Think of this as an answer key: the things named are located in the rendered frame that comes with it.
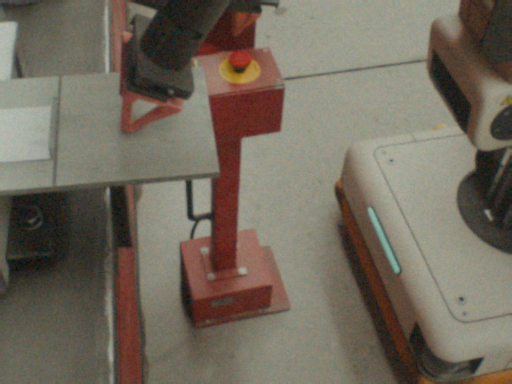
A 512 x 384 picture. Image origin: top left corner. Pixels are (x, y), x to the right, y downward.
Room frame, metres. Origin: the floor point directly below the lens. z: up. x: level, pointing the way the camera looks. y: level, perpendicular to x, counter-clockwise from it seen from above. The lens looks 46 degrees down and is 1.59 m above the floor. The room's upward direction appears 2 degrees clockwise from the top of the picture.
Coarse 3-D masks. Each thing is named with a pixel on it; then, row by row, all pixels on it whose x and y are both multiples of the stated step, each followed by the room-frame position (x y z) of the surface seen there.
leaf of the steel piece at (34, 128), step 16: (0, 112) 0.59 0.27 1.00; (16, 112) 0.59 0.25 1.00; (32, 112) 0.59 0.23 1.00; (48, 112) 0.59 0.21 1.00; (0, 128) 0.57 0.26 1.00; (16, 128) 0.57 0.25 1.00; (32, 128) 0.57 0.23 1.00; (48, 128) 0.57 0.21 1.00; (0, 144) 0.54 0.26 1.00; (16, 144) 0.54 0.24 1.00; (32, 144) 0.54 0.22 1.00; (48, 144) 0.52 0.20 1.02; (0, 160) 0.52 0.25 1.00; (16, 160) 0.52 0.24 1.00; (32, 160) 0.52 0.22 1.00
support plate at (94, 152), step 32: (0, 96) 0.62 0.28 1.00; (32, 96) 0.62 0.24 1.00; (64, 96) 0.62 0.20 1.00; (96, 96) 0.63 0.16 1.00; (192, 96) 0.63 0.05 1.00; (64, 128) 0.57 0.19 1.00; (96, 128) 0.57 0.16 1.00; (160, 128) 0.57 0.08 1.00; (192, 128) 0.58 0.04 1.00; (64, 160) 0.52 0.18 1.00; (96, 160) 0.52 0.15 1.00; (128, 160) 0.52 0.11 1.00; (160, 160) 0.52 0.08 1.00; (192, 160) 0.53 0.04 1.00; (0, 192) 0.48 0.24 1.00; (32, 192) 0.48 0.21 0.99
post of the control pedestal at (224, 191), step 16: (224, 144) 0.95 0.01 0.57; (240, 144) 0.96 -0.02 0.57; (224, 160) 0.95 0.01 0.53; (240, 160) 0.96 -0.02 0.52; (224, 176) 0.95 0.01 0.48; (224, 192) 0.95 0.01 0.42; (224, 208) 0.95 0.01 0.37; (224, 224) 0.95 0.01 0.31; (224, 240) 0.95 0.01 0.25; (224, 256) 0.95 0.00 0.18
